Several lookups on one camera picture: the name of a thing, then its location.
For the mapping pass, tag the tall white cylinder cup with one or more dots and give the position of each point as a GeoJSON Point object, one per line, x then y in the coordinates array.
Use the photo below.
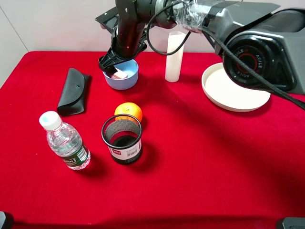
{"type": "Point", "coordinates": [174, 62]}

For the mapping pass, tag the orange fruit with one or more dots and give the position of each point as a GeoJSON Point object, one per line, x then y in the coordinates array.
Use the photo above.
{"type": "Point", "coordinates": [130, 109]}

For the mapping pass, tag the cream round plate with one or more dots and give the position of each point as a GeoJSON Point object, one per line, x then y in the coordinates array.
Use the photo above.
{"type": "Point", "coordinates": [223, 92]}

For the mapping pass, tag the black glasses case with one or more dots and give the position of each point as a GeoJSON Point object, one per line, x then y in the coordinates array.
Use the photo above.
{"type": "Point", "coordinates": [74, 94]}

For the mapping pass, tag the blue plastic bowl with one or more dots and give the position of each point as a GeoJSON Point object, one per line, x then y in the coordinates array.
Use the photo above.
{"type": "Point", "coordinates": [131, 68]}

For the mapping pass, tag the black mesh pen holder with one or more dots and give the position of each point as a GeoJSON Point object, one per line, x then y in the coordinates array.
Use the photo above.
{"type": "Point", "coordinates": [122, 134]}

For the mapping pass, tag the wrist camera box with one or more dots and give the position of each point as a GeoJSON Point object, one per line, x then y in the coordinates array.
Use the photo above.
{"type": "Point", "coordinates": [108, 20]}

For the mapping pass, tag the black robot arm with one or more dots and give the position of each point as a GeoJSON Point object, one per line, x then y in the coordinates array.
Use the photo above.
{"type": "Point", "coordinates": [266, 38]}

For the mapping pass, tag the clear water bottle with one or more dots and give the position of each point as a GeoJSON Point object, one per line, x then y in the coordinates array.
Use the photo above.
{"type": "Point", "coordinates": [65, 141]}

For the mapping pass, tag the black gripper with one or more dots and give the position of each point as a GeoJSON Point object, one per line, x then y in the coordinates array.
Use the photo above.
{"type": "Point", "coordinates": [113, 56]}

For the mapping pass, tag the red tablecloth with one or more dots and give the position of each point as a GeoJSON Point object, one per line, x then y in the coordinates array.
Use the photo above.
{"type": "Point", "coordinates": [202, 167]}

